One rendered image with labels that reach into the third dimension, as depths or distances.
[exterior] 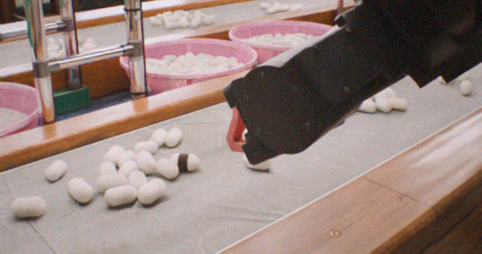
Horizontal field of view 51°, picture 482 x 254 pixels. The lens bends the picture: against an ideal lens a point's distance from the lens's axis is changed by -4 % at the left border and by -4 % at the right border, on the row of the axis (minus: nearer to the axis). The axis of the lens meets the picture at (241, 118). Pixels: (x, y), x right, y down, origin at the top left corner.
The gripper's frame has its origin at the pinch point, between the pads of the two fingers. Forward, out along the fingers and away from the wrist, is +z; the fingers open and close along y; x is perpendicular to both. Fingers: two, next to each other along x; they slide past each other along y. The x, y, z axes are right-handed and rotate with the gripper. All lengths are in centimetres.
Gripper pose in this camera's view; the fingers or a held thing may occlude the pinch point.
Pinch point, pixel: (234, 141)
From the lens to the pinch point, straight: 50.0
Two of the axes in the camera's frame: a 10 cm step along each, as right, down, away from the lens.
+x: 4.3, 8.9, -1.5
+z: -5.2, 3.8, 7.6
